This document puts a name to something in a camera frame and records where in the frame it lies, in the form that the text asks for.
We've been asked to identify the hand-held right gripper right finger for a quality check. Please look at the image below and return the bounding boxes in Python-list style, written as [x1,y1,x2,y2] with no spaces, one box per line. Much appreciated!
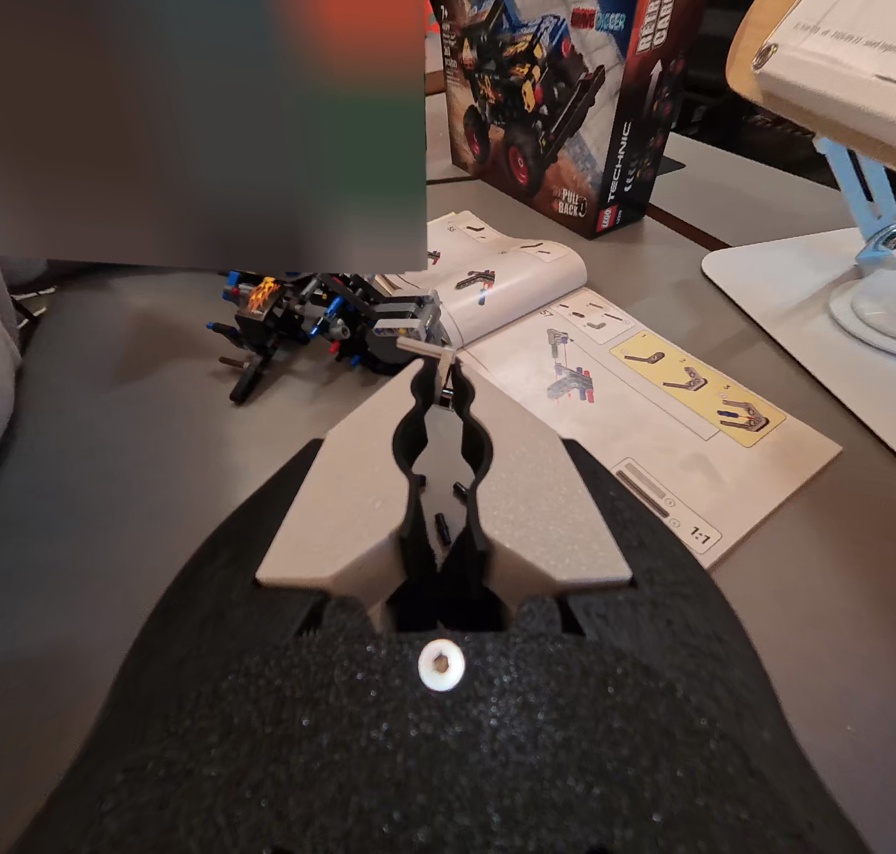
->
[448,360,634,631]

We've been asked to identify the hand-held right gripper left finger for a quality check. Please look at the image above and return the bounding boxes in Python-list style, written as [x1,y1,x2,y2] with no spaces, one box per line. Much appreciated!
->
[255,358,439,631]

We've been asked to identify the pile of small lego pieces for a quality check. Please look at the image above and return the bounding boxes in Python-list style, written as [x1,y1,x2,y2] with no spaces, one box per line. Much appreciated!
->
[416,474,471,531]

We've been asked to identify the grey lego axle pin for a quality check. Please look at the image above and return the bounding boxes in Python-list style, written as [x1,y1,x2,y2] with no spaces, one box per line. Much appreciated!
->
[397,336,459,410]

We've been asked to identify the partly built lego truck chassis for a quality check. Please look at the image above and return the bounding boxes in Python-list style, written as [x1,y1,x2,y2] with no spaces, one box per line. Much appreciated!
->
[206,273,449,407]

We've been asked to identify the lego set box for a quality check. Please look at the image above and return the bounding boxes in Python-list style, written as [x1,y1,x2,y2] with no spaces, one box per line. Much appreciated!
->
[427,0,720,240]

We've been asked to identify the open instruction booklet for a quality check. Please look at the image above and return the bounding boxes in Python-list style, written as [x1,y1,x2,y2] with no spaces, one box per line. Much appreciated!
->
[388,211,844,570]

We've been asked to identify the white stand with wooden board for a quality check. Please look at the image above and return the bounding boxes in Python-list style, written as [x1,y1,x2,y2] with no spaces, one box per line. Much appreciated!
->
[702,0,896,453]

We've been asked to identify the printed instruction sheet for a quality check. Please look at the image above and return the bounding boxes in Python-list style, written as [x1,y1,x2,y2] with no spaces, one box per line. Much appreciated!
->
[759,0,896,78]

